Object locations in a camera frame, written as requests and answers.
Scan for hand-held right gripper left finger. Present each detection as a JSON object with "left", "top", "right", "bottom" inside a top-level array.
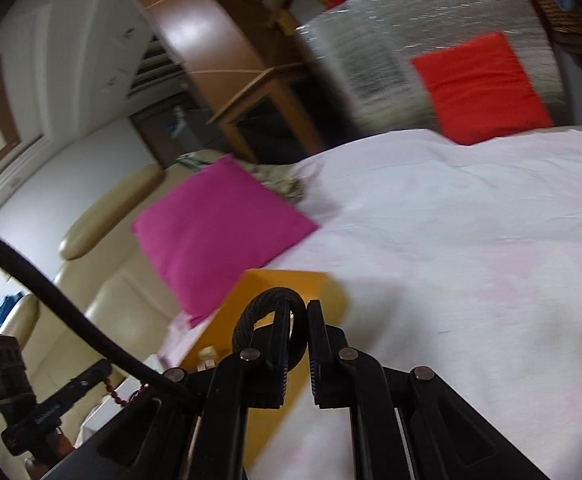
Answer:
[{"left": 41, "top": 300, "right": 292, "bottom": 480}]

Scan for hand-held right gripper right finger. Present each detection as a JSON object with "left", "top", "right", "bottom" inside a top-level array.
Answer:
[{"left": 307, "top": 300, "right": 552, "bottom": 480}]

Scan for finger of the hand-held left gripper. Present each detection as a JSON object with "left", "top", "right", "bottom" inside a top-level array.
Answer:
[
  {"left": 36, "top": 358, "right": 113, "bottom": 411},
  {"left": 0, "top": 335, "right": 38, "bottom": 418}
]

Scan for red bead bracelet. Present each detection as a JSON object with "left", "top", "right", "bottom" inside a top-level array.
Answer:
[{"left": 103, "top": 379, "right": 150, "bottom": 407}]

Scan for orange box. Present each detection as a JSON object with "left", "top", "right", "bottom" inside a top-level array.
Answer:
[{"left": 178, "top": 269, "right": 349, "bottom": 466}]

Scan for thick black hair tie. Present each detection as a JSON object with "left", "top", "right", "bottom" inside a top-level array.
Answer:
[{"left": 232, "top": 287, "right": 308, "bottom": 368}]

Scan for small blue cloth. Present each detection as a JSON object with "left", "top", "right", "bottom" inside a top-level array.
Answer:
[{"left": 0, "top": 292, "right": 28, "bottom": 330}]

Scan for beige leather sofa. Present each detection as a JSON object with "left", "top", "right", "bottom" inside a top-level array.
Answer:
[{"left": 0, "top": 164, "right": 186, "bottom": 480}]

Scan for pink cushion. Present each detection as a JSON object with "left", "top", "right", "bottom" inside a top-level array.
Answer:
[{"left": 131, "top": 154, "right": 320, "bottom": 330}]

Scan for leaf patterned cloth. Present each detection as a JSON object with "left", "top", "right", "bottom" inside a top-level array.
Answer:
[{"left": 176, "top": 152, "right": 308, "bottom": 206}]

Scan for red cushion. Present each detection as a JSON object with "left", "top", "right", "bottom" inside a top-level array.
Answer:
[{"left": 411, "top": 31, "right": 554, "bottom": 146}]

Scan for white air vent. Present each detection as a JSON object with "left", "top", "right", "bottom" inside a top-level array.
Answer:
[{"left": 125, "top": 39, "right": 188, "bottom": 98}]

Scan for silver foil mat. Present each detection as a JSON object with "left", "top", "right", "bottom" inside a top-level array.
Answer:
[{"left": 296, "top": 0, "right": 566, "bottom": 136}]

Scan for brown wooden cabinet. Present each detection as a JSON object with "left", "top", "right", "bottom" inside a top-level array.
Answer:
[{"left": 113, "top": 0, "right": 322, "bottom": 163}]

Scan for black cable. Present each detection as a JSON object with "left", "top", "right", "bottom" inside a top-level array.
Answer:
[{"left": 0, "top": 222, "right": 196, "bottom": 401}]

